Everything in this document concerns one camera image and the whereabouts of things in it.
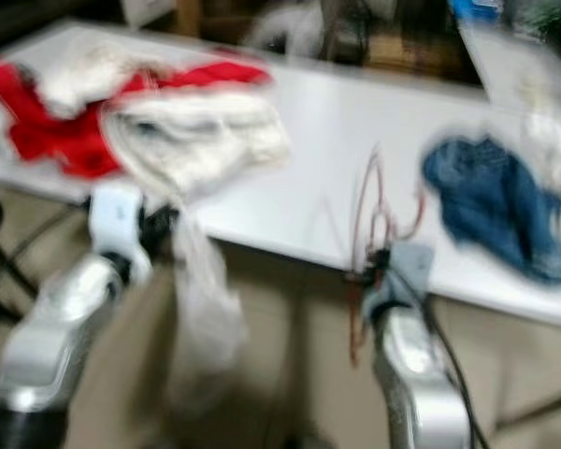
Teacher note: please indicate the red clothes hanger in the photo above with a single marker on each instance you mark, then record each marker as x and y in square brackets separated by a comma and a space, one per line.
[419, 217]

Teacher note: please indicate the white printed T-shirt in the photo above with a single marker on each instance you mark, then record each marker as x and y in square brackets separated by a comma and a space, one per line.
[206, 309]

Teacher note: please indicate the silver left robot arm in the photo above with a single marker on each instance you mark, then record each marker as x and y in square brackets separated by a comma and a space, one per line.
[37, 355]

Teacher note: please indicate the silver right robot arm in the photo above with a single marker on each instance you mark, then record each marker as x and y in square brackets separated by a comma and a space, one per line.
[411, 374]

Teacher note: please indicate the cream white garment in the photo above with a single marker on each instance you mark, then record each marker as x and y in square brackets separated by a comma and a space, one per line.
[79, 79]
[196, 140]

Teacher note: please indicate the blue denim garment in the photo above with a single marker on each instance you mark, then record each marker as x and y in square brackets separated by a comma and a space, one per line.
[491, 210]

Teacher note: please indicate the large red garment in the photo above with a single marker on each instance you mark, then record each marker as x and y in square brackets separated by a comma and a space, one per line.
[37, 131]

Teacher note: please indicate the white plastic bag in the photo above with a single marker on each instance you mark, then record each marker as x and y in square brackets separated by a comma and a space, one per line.
[280, 28]

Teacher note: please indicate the blue bag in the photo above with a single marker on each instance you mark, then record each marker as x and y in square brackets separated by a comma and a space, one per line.
[475, 7]

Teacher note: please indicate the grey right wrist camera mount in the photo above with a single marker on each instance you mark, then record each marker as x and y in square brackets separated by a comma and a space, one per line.
[407, 267]

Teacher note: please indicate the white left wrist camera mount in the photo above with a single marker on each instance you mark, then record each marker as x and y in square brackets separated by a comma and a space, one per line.
[117, 220]

